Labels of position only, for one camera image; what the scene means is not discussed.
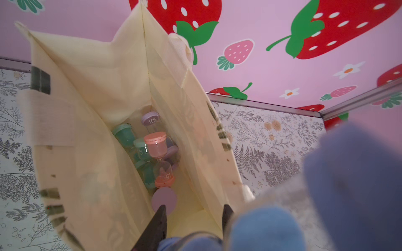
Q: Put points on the cream canvas tote bag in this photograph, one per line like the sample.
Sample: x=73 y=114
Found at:
x=108 y=122

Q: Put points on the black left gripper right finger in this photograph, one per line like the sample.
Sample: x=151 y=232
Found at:
x=226 y=218

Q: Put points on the blue hourglass centre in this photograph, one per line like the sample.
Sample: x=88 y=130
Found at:
x=355 y=182

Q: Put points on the lilac hourglass inside bag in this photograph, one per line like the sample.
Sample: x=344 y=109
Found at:
x=153 y=123

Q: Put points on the purple hourglass front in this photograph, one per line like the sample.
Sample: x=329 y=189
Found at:
x=261 y=229

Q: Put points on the pink hourglass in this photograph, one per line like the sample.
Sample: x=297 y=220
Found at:
x=157 y=148

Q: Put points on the purple hourglass wide cap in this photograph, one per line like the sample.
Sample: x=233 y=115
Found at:
x=164 y=196

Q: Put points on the green hourglass inside bag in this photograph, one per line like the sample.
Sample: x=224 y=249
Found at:
x=138 y=153

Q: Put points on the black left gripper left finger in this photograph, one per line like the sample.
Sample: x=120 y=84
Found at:
x=154 y=233

